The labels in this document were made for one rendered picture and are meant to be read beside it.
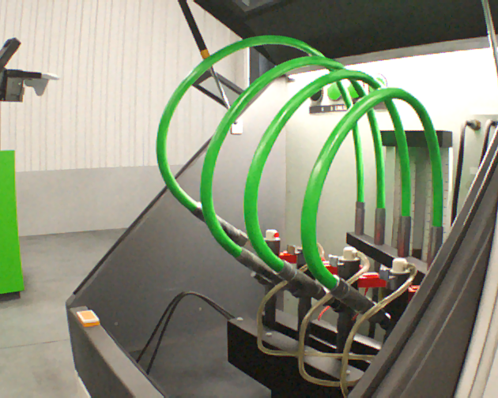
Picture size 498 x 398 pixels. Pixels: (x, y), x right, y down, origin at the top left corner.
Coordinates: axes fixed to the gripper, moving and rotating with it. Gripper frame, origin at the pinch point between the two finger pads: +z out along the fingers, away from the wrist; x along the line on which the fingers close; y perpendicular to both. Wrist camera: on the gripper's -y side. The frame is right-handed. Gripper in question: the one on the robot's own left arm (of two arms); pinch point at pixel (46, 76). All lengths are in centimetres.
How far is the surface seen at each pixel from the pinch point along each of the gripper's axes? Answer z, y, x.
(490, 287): -21, 19, 106
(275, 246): -6, 25, 75
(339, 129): -26, 7, 89
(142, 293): -1, 44, 44
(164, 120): -22, 8, 64
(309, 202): -29, 13, 88
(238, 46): -12, -3, 68
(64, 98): 346, -1, -486
